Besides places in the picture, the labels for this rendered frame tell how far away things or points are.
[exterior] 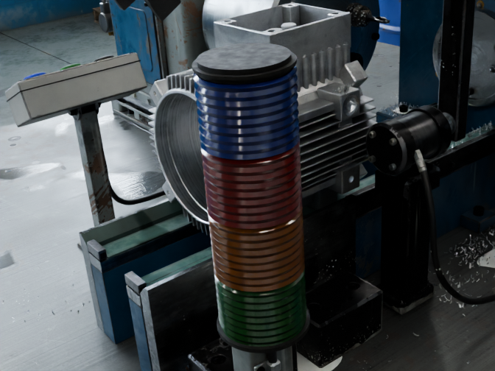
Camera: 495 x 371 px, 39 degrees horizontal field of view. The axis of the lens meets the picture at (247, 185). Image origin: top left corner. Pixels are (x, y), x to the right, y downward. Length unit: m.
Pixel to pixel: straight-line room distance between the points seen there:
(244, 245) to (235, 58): 0.11
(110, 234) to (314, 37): 0.33
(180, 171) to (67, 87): 0.19
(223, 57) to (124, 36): 1.04
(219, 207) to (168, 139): 0.43
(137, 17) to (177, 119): 0.55
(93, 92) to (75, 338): 0.31
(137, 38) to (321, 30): 0.66
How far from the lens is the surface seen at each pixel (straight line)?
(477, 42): 1.10
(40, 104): 0.93
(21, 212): 1.23
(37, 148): 1.48
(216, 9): 1.19
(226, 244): 0.43
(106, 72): 0.96
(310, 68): 0.79
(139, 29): 1.38
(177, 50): 1.30
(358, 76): 0.81
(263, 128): 0.39
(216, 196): 0.42
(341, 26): 0.82
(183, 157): 0.86
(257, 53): 0.41
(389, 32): 3.02
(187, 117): 0.85
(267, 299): 0.45
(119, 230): 0.85
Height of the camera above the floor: 1.33
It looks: 26 degrees down
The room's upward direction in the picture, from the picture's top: 4 degrees counter-clockwise
